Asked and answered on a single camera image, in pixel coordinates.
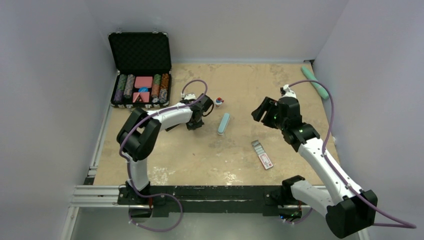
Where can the black stapler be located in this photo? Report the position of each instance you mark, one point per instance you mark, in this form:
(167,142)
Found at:
(188,126)

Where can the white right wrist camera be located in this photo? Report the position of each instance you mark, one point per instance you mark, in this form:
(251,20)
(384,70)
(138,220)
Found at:
(286,91)

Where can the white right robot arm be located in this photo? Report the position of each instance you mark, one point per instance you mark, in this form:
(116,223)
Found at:
(346,207)

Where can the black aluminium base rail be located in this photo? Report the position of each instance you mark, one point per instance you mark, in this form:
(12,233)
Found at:
(166,199)

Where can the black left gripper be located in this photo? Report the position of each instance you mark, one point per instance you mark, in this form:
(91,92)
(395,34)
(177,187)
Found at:
(191,126)

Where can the small cupcake toy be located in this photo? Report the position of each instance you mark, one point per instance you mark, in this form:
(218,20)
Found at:
(218,102)

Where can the pink playing card deck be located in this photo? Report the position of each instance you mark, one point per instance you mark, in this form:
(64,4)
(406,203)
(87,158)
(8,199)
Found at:
(143,82)

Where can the mint green tube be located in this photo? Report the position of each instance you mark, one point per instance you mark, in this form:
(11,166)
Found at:
(310,76)

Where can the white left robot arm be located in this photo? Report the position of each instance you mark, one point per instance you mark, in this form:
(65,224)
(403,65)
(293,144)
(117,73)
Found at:
(138,136)

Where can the light blue stapler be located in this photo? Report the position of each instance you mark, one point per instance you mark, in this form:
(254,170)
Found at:
(223,124)

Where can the blue dealer button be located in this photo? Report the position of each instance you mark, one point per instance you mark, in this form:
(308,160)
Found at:
(143,89)

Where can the black poker chip case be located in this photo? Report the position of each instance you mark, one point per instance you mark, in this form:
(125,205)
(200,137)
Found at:
(141,54)

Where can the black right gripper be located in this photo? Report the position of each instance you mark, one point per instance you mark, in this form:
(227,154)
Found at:
(268,104)

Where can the red white staple box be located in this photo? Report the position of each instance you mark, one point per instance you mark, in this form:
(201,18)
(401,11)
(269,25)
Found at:
(262,155)

